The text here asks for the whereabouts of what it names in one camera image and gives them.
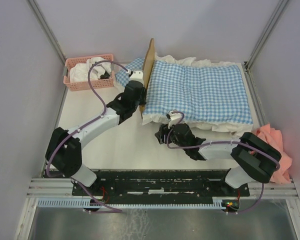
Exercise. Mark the aluminium frame post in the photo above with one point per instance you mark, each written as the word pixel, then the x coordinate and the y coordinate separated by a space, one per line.
pixel 37 12
pixel 266 33

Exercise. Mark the wooden pet bed frame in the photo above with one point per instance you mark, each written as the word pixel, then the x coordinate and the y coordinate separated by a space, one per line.
pixel 148 63

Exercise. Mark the aluminium frame post left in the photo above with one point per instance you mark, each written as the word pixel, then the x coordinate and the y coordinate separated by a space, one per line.
pixel 37 12

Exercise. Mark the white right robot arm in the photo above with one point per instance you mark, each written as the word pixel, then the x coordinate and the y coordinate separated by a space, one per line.
pixel 256 159

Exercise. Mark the blue gingham pillow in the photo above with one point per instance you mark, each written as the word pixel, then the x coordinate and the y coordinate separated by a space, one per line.
pixel 122 77

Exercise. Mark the white cloth in basket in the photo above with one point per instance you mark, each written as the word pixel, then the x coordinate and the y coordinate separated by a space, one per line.
pixel 79 73

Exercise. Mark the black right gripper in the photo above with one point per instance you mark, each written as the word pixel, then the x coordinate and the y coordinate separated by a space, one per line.
pixel 163 130

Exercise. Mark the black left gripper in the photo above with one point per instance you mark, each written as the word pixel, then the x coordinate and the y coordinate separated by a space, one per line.
pixel 142 101

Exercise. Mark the pink plastic basket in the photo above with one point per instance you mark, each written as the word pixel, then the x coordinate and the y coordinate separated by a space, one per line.
pixel 84 85

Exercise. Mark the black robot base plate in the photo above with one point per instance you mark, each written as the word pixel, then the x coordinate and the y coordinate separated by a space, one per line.
pixel 198 183

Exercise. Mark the aluminium frame post right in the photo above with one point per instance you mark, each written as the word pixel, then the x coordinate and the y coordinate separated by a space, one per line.
pixel 266 33

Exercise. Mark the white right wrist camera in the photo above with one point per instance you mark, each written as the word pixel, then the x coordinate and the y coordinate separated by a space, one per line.
pixel 174 117

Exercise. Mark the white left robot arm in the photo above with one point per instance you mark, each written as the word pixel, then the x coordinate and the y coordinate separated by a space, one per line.
pixel 65 147

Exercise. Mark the blue gingham mattress pad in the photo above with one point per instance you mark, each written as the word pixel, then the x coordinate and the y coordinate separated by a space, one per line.
pixel 212 96

